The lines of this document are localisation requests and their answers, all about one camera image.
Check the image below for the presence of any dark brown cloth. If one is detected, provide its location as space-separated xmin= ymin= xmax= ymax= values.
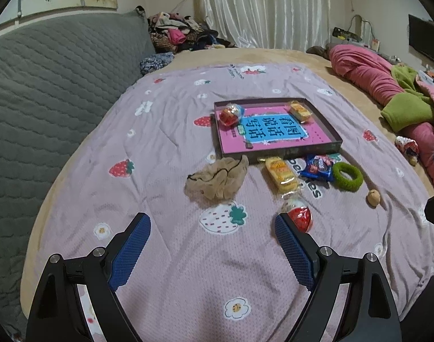
xmin=306 ymin=43 xmax=337 ymax=59

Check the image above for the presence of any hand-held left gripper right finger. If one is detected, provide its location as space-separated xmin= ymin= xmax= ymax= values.
xmin=274 ymin=213 xmax=403 ymax=342

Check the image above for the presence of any pink quilt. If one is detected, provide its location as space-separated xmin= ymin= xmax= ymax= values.
xmin=328 ymin=44 xmax=434 ymax=198

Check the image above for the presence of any blue and red egg toy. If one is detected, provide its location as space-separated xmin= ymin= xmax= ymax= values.
xmin=219 ymin=103 xmax=245 ymax=127

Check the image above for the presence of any grey quilted cushion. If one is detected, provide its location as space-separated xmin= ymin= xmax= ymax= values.
xmin=0 ymin=9 xmax=157 ymax=314

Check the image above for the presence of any blue cookie packet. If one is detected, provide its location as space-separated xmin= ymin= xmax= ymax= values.
xmin=298 ymin=154 xmax=334 ymax=182

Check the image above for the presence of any yellow rice cake packet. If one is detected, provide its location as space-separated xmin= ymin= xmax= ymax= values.
xmin=287 ymin=101 xmax=313 ymax=123
xmin=265 ymin=156 xmax=300 ymax=197

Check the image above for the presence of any shallow dark cardboard tray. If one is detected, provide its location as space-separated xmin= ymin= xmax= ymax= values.
xmin=213 ymin=97 xmax=343 ymax=164

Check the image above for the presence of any black television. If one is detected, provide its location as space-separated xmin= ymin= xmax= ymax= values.
xmin=408 ymin=13 xmax=434 ymax=65

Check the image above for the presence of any green fuzzy hair scrunchie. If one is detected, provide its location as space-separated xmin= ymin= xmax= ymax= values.
xmin=332 ymin=162 xmax=364 ymax=190

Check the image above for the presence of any green fleece blanket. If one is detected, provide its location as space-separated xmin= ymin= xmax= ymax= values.
xmin=381 ymin=65 xmax=434 ymax=131

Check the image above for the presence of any small printed cloth pouch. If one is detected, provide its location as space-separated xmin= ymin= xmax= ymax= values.
xmin=395 ymin=136 xmax=420 ymax=166

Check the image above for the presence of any pink and blue book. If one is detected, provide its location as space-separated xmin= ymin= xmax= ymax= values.
xmin=220 ymin=104 xmax=337 ymax=154

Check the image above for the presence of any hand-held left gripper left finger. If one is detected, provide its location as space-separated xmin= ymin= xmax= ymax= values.
xmin=26 ymin=213 xmax=152 ymax=342

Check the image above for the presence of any white curtain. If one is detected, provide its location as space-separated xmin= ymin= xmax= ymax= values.
xmin=195 ymin=0 xmax=331 ymax=51

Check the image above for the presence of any blue floral cloth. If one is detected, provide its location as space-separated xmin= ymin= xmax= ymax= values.
xmin=139 ymin=52 xmax=175 ymax=76

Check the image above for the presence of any beige stocking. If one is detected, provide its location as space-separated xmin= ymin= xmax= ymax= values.
xmin=185 ymin=155 xmax=249 ymax=201

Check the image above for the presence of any pile of clothes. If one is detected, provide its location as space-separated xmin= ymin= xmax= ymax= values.
xmin=148 ymin=12 xmax=237 ymax=53

